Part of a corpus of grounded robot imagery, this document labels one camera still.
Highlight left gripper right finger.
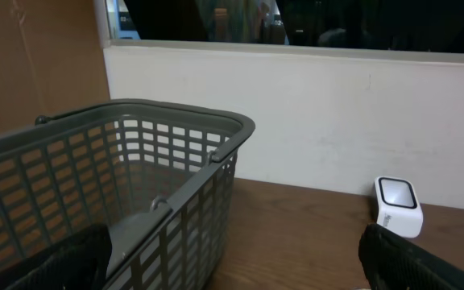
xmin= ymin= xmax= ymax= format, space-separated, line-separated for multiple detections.
xmin=358 ymin=224 xmax=464 ymax=290

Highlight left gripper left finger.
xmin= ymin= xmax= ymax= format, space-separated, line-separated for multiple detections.
xmin=0 ymin=223 xmax=112 ymax=290

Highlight white barcode scanner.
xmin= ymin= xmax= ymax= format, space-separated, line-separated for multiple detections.
xmin=374 ymin=176 xmax=424 ymax=238

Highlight grey plastic shopping basket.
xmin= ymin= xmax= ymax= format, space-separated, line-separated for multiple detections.
xmin=0 ymin=99 xmax=255 ymax=289

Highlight dark window with frame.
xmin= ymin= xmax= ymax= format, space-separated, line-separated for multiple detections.
xmin=95 ymin=0 xmax=464 ymax=62

